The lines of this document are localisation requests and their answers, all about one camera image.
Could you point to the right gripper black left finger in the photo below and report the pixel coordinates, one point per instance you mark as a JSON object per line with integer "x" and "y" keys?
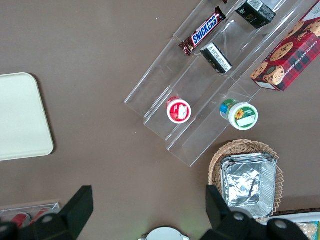
{"x": 75, "y": 215}

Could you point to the Snickers chocolate bar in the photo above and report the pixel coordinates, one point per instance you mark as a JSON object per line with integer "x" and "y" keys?
{"x": 225, "y": 1}
{"x": 203, "y": 31}

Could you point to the aluminium foil tray stack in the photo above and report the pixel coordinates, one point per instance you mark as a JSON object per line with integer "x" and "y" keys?
{"x": 245, "y": 185}

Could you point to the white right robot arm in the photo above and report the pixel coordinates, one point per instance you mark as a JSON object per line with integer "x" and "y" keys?
{"x": 163, "y": 235}

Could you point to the clear acrylic bottle rack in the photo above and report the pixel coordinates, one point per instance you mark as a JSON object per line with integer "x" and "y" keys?
{"x": 53, "y": 206}

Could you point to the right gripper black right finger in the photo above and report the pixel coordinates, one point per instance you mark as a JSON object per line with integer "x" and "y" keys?
{"x": 220, "y": 217}

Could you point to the light wicker basket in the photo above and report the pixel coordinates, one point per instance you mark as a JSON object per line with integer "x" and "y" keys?
{"x": 217, "y": 160}

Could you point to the cream rectangular serving tray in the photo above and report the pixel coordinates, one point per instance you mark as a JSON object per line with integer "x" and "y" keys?
{"x": 22, "y": 117}

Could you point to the red cola bottle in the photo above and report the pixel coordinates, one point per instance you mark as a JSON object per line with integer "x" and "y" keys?
{"x": 43, "y": 212}
{"x": 21, "y": 218}

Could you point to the clear rice cracker bag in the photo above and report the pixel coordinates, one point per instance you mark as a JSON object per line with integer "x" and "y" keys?
{"x": 310, "y": 228}

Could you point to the red tartan cookie box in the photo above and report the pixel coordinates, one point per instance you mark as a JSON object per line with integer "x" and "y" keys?
{"x": 287, "y": 57}

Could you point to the white plastic snack bin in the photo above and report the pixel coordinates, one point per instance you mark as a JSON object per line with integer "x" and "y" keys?
{"x": 295, "y": 217}

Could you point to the small black carton box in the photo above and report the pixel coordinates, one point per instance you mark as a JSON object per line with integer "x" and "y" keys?
{"x": 216, "y": 58}
{"x": 257, "y": 12}

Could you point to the green lidded spread cup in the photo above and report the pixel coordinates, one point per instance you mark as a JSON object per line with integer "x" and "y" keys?
{"x": 243, "y": 116}

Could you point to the red lidded yogurt cup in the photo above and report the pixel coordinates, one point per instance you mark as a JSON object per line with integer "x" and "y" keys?
{"x": 178, "y": 111}

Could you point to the clear acrylic stepped display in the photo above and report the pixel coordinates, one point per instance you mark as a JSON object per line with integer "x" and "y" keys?
{"x": 190, "y": 82}

